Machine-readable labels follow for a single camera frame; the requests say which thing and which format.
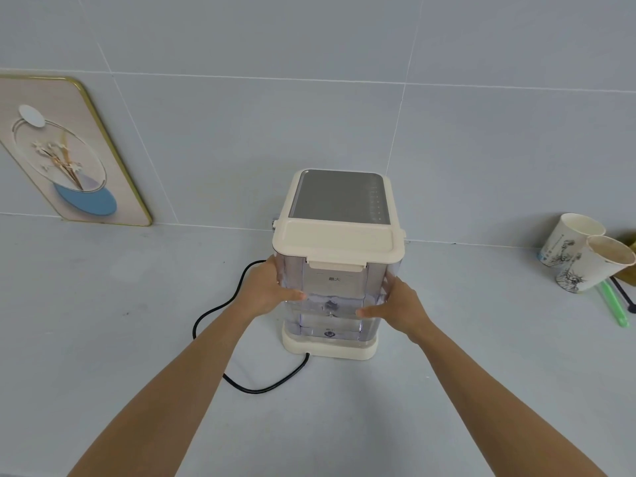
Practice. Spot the person's left thumb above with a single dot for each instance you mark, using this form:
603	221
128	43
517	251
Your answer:
293	296

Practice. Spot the person's right thumb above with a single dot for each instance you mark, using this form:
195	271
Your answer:
375	312

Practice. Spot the white printed paper cup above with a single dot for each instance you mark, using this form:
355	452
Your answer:
564	243
584	270

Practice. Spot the gold framed flower picture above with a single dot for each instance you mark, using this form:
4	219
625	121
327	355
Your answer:
59	158

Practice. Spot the person's right hand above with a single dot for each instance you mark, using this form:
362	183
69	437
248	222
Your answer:
405	312

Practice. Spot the cream water dispenser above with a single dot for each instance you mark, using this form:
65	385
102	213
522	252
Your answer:
338	193

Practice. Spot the black stirring stick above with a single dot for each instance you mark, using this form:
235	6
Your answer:
625	295

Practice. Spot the green plastic straw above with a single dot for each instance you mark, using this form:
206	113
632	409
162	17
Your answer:
615	305

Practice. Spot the person's right forearm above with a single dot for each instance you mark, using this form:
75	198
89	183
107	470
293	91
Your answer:
497	407

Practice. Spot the person's left hand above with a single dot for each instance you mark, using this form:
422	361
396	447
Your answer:
261	290

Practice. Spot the person's left forearm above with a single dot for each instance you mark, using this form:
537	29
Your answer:
169	392

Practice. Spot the yellow brown object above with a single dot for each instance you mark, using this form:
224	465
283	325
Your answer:
630	275

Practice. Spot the clear water tank cream lid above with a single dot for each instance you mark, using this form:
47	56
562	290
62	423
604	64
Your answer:
338	243

